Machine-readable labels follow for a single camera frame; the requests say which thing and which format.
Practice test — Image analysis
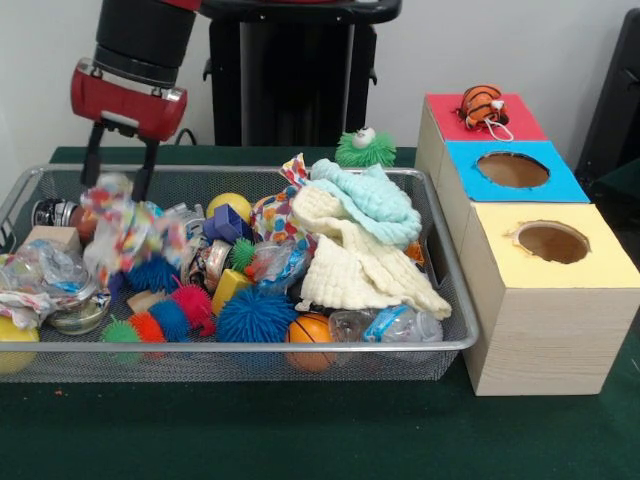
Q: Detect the small colourful dotted cloth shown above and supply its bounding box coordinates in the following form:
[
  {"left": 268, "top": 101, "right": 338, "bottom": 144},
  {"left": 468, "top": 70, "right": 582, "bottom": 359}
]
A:
[{"left": 249, "top": 152, "right": 321, "bottom": 251}]

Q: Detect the black chair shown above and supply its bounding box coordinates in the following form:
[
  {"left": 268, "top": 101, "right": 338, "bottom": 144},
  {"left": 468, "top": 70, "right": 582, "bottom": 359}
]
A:
[{"left": 574, "top": 7, "right": 640, "bottom": 201}]

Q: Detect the mint quilted cloth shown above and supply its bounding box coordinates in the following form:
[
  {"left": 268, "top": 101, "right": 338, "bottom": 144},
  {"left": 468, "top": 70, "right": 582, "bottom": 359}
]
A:
[{"left": 309, "top": 158, "right": 422, "bottom": 249}]

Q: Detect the wooden box with three holes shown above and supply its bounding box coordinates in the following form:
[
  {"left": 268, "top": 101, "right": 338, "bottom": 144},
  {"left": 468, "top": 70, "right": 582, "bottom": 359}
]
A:
[{"left": 415, "top": 91, "right": 640, "bottom": 397}]

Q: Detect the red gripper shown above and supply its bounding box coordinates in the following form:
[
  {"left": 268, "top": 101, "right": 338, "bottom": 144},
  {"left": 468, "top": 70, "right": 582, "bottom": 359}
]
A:
[{"left": 69, "top": 58, "right": 189, "bottom": 204}]

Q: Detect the large colourful dotted cloth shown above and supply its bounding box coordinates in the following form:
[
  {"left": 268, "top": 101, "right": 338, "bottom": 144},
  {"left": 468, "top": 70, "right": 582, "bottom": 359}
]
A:
[{"left": 79, "top": 172, "right": 190, "bottom": 289}]

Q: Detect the orange striped plush tiger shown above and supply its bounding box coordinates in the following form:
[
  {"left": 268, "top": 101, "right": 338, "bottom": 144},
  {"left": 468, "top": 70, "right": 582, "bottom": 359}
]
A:
[{"left": 457, "top": 84, "right": 516, "bottom": 143}]

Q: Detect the clear mesh bin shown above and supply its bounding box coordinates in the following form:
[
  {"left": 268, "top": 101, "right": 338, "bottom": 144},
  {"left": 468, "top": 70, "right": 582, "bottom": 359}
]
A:
[{"left": 0, "top": 163, "right": 482, "bottom": 384}]

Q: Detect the multicolour spiky caterpillar toy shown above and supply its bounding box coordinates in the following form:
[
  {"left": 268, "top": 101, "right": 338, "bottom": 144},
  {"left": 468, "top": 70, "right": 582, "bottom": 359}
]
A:
[{"left": 102, "top": 284, "right": 217, "bottom": 346}]

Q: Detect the blue spiky ball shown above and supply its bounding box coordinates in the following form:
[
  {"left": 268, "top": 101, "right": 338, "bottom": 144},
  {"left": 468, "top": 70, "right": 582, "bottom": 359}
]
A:
[{"left": 215, "top": 285, "right": 300, "bottom": 344}]

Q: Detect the dark green table cloth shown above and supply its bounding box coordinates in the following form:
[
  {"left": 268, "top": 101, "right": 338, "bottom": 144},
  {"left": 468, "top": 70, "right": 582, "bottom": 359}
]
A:
[{"left": 0, "top": 144, "right": 640, "bottom": 480}]

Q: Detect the yellow toy block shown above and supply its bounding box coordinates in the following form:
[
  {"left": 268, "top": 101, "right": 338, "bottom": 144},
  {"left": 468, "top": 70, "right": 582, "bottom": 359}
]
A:
[{"left": 212, "top": 268, "right": 254, "bottom": 316}]

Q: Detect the orange toy basketball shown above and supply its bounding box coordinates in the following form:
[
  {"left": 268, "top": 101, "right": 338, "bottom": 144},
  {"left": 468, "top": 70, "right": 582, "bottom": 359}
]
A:
[{"left": 286, "top": 312, "right": 337, "bottom": 374}]

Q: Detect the cream quilted cloth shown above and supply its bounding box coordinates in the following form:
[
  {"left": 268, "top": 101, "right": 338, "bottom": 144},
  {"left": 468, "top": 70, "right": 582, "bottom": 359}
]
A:
[{"left": 290, "top": 187, "right": 452, "bottom": 321}]

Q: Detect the green spiky ball with eyes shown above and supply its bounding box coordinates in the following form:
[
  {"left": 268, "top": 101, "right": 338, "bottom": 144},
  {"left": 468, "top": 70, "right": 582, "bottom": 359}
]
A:
[{"left": 334, "top": 127, "right": 398, "bottom": 169}]

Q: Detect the yellow ball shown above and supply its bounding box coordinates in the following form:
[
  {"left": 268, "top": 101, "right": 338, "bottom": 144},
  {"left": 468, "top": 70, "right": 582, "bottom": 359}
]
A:
[{"left": 206, "top": 192, "right": 253, "bottom": 224}]

